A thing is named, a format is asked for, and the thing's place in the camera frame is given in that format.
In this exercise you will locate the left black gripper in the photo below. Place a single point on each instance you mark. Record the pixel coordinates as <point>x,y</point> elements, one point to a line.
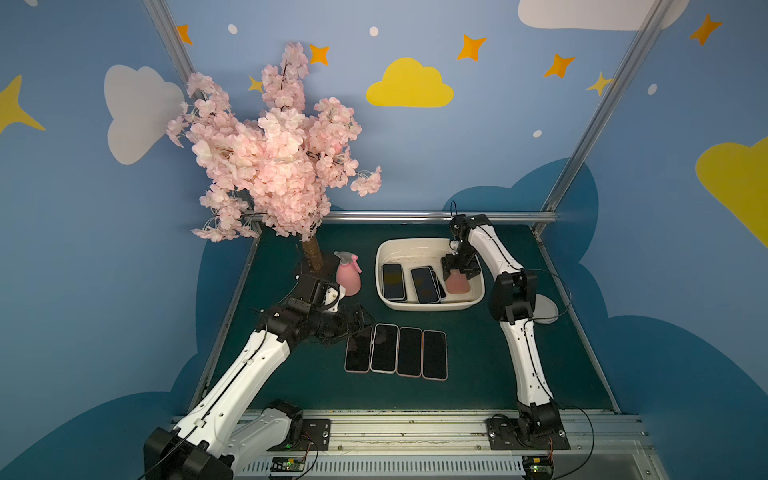
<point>347,324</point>

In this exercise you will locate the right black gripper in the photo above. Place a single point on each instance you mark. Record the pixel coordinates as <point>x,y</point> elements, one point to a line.
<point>455,265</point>

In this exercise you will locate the pink back phone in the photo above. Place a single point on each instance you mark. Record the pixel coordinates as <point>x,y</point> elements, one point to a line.
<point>457,283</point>

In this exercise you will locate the white plastic storage box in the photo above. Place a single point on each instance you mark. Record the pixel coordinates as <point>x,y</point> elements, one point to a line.
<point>420,252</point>

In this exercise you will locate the white case phone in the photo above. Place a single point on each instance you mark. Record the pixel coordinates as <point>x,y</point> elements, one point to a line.
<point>385,348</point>

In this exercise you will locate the pink case phone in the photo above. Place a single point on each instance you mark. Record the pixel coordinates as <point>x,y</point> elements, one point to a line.
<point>410,350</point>
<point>434,356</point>

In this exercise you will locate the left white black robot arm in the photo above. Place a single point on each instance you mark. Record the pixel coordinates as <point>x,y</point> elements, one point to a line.
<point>210,442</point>

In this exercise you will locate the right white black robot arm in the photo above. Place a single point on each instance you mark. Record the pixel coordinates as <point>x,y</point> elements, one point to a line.
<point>512,304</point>

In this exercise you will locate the pink spray bottle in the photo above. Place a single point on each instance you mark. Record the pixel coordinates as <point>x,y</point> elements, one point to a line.
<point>348,272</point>

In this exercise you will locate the grey round disc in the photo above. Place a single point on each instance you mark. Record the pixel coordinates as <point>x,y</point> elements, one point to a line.
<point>546,310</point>

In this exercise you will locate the left green circuit board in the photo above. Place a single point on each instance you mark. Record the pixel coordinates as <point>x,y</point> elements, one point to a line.
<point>287,465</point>

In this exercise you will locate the green circuit board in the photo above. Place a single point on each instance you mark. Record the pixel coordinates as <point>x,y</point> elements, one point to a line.
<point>537,468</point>
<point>287,465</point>

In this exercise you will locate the pink cherry blossom tree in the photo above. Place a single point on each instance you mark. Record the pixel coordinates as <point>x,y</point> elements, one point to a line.
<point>279,166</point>

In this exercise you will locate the right green circuit board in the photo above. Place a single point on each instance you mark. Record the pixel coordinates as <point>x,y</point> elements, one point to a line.
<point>537,468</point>

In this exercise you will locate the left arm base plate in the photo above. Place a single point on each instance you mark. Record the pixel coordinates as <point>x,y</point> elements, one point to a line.
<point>312,434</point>

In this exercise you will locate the aluminium rail base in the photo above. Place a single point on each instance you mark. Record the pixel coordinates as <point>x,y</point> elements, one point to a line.
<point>453,444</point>

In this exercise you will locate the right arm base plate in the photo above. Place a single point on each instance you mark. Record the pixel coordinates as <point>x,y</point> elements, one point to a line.
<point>508,434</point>

